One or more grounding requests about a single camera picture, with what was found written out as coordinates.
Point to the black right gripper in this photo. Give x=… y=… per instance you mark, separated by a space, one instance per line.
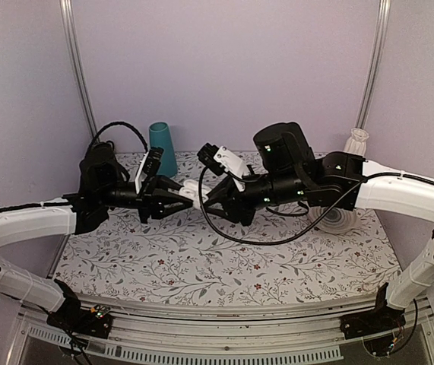
x=228 y=199

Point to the white ribbed vase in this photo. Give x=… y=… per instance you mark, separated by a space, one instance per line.
x=356 y=143

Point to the left metal frame post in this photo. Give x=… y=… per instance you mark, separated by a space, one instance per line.
x=68 y=22

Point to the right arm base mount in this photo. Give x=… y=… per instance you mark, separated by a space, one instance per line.
x=380 y=318

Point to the metal front rail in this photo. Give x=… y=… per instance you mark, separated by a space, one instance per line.
x=150 y=333

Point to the right metal frame post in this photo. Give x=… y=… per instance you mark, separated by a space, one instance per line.
x=378 y=46

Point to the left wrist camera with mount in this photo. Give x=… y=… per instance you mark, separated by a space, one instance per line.
x=148 y=167

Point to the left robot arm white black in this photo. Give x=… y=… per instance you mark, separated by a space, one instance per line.
x=65 y=216

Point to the white earbud case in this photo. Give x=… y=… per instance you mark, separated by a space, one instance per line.
x=190 y=190

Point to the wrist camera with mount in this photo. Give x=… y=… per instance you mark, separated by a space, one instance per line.
x=148 y=167
x=221 y=160

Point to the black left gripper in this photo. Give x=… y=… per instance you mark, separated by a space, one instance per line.
x=151 y=199

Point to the metal frame post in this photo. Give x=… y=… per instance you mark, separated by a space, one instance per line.
x=68 y=22
x=378 y=46

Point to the teal tapered vase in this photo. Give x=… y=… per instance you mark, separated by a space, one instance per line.
x=160 y=137

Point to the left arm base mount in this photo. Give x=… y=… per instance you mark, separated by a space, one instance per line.
x=71 y=317

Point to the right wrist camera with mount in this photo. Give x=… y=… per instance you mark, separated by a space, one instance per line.
x=221 y=160

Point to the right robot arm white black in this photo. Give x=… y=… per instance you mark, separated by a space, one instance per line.
x=338 y=180

